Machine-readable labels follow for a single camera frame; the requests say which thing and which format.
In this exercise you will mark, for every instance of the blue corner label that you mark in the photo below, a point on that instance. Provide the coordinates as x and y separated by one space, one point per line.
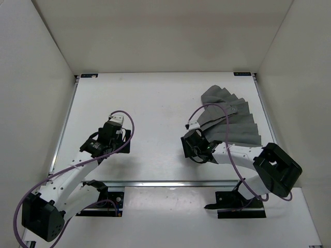
89 75
242 73

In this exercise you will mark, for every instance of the grey pleated skirt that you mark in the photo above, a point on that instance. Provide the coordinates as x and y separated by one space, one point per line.
226 114

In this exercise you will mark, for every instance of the front aluminium table rail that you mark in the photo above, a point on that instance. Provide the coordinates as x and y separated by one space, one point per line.
170 183

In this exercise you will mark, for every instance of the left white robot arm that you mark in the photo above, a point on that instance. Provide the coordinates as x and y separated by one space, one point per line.
47 209

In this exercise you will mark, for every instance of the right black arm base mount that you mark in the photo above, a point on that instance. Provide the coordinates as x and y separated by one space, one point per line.
232 205

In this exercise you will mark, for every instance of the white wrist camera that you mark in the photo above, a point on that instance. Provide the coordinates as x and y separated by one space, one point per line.
116 120
191 125

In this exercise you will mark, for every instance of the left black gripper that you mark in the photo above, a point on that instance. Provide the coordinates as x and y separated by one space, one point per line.
122 142

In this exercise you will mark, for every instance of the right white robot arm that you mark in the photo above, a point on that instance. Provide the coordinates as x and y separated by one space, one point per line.
277 172

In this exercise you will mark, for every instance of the right blue corner label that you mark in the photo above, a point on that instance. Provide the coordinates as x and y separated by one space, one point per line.
242 73

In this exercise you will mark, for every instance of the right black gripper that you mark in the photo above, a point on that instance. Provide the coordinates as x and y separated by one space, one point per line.
188 153

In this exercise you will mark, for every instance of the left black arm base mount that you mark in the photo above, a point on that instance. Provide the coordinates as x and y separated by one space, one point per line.
110 202

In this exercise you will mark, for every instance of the left blue corner label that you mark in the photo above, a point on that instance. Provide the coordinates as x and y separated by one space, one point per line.
89 75

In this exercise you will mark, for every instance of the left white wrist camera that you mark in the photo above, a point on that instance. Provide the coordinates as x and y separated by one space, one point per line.
116 120

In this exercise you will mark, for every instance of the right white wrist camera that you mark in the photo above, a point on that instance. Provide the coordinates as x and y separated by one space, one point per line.
191 125

